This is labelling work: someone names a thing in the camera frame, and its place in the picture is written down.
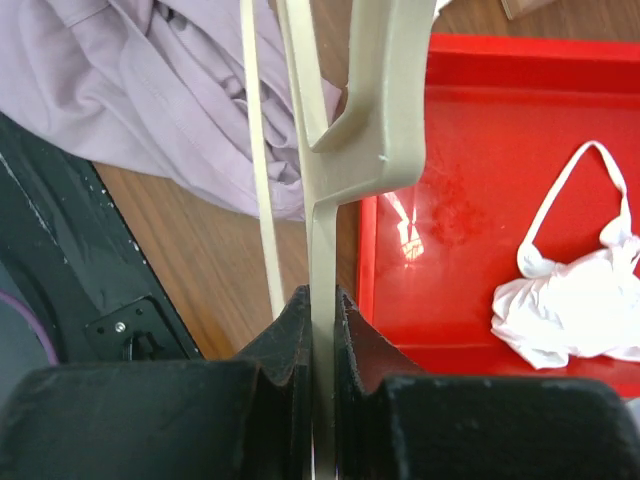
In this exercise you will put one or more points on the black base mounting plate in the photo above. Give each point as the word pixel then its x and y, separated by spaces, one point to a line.
pixel 75 262

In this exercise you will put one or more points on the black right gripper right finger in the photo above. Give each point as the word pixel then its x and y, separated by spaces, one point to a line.
pixel 396 421

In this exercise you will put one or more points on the red plastic bin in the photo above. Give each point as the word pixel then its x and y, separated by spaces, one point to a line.
pixel 503 116

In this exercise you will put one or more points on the lilac tank top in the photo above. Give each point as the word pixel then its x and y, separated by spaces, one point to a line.
pixel 157 87

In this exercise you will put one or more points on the white crumpled garment in bin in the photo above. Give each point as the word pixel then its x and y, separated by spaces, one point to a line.
pixel 585 309

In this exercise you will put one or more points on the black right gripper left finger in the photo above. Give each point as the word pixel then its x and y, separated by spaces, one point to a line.
pixel 248 417

